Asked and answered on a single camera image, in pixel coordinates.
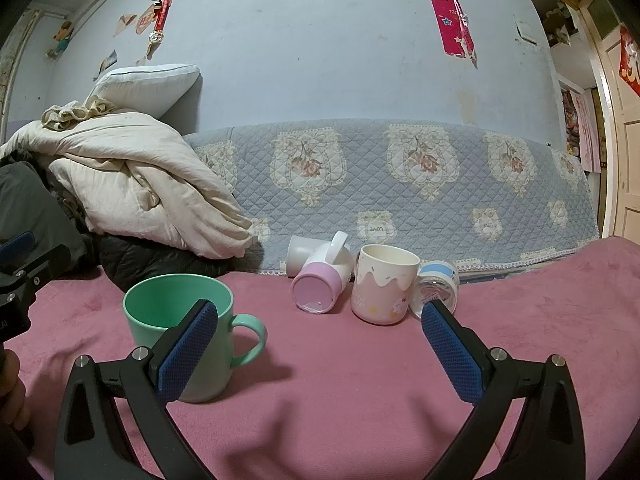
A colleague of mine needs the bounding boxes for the black quilted jacket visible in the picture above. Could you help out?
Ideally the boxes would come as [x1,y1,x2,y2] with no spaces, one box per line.
[97,234,262,294]

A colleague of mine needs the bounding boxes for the white light switch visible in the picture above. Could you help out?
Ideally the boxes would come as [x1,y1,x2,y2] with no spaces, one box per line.
[514,20,539,46]

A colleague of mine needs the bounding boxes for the red height chart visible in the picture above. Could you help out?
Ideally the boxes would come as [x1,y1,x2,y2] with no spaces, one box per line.
[416,0,479,69]

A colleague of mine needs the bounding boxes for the person's left hand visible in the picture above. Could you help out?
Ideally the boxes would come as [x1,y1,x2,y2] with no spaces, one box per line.
[0,351,32,432]

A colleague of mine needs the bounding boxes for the dark grey cloth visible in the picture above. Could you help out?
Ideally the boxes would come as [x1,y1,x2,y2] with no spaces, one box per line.
[0,160,89,281]

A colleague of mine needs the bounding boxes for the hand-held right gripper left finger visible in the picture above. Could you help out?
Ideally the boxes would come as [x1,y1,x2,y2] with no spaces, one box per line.
[54,299,218,480]

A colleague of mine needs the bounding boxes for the green mug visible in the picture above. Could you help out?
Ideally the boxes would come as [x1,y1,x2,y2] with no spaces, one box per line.
[123,273,267,404]

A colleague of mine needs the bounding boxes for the pink and white cup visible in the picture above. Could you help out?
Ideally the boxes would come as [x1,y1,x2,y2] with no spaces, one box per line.
[291,230,355,315]

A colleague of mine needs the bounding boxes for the cream wooden door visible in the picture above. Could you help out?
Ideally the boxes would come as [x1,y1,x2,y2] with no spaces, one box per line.
[589,7,640,252]

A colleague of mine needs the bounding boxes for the cartoon figure wall sticker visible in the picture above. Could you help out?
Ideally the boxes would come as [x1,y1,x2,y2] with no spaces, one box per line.
[47,20,75,59]

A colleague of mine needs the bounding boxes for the small wall picture card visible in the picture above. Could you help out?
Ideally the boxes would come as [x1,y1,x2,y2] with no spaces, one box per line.
[94,49,119,81]

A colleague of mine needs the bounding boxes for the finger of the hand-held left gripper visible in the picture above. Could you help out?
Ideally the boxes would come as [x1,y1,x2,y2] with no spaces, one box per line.
[0,231,68,292]

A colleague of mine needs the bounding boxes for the small clear lidded jar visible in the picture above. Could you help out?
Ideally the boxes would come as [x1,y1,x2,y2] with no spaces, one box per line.
[409,260,461,322]

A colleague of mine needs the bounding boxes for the pink cartoon cup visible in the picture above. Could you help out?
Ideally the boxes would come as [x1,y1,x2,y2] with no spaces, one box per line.
[350,243,421,326]

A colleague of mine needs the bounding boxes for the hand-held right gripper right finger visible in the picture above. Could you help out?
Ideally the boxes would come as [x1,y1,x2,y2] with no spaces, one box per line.
[421,299,587,480]

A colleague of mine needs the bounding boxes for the pink hanging clothes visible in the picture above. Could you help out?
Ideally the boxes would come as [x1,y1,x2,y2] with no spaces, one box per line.
[560,87,602,174]

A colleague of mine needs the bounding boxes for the beige blanket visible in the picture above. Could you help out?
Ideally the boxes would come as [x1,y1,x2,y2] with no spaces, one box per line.
[0,109,259,261]

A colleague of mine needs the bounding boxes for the cream ruffled cloth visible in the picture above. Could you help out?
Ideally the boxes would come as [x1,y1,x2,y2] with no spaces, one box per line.
[41,99,119,131]

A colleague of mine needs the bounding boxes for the plain white cup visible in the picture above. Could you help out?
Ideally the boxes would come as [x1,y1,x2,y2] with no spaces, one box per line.
[286,234,322,279]

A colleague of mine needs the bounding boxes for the red hanging ornament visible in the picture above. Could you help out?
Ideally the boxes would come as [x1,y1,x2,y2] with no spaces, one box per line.
[148,0,182,44]

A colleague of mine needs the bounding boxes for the red door decoration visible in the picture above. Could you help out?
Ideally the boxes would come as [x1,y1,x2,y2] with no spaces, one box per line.
[618,25,640,97]

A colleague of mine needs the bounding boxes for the white pillow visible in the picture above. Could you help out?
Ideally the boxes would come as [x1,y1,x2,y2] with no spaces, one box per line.
[87,63,203,122]

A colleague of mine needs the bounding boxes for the red and white paper tag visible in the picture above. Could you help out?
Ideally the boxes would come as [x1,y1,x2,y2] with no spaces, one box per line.
[137,2,162,35]

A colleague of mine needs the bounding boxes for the white window frame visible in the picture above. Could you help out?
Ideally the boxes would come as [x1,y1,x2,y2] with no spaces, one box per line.
[0,7,44,128]

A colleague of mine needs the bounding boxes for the pink plush blanket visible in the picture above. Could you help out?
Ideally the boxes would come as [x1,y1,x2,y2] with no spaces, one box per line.
[0,235,640,480]

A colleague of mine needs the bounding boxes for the quilted floral sofa cover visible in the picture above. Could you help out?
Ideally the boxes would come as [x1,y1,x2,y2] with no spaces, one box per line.
[182,119,601,277]

